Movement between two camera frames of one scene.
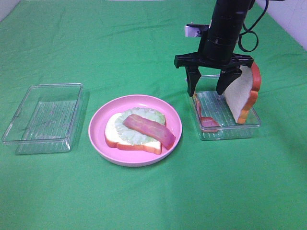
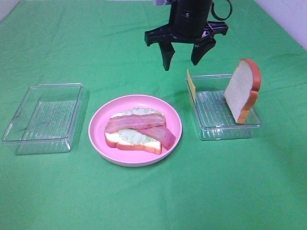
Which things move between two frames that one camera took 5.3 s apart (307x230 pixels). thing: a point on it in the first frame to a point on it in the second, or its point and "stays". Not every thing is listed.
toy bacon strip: x=152 y=128 stays
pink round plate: x=97 y=126 stays
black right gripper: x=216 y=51 to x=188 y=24
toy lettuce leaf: x=132 y=135 stays
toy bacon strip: x=207 y=124 to x=122 y=122
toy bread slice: x=113 y=139 stays
